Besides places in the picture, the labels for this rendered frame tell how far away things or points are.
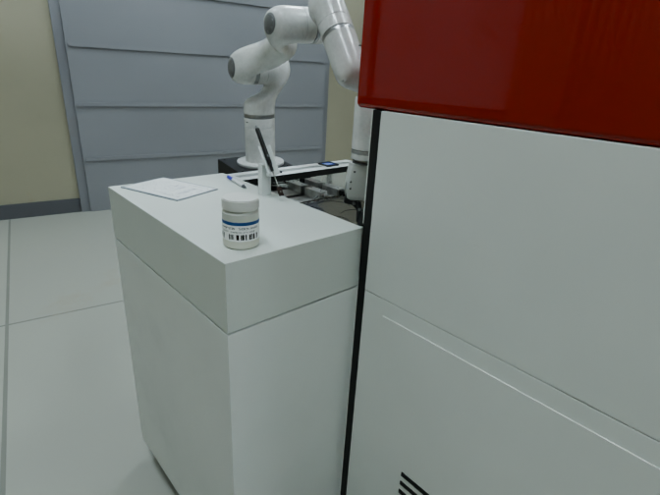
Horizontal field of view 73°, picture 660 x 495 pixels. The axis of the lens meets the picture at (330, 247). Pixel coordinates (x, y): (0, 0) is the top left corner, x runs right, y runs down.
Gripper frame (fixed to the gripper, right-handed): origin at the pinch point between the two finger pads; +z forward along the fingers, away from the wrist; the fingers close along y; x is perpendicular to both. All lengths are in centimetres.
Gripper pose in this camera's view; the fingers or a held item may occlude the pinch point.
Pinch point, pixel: (361, 217)
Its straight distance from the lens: 122.1
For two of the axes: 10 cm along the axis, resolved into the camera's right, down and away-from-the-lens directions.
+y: -9.9, -0.1, -1.2
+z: -0.5, 9.3, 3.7
